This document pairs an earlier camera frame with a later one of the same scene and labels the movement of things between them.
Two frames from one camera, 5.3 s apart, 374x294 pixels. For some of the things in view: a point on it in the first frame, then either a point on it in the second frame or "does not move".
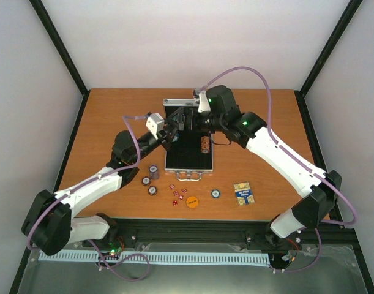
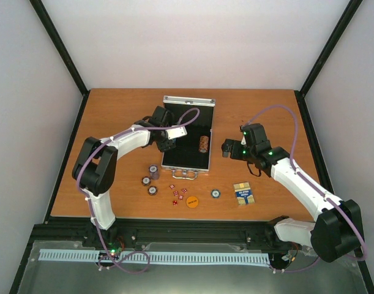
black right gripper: [183, 111] to [235, 154]
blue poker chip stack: [215, 193] does not move
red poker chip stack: [205, 144] does not move
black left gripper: [165, 136] does not move
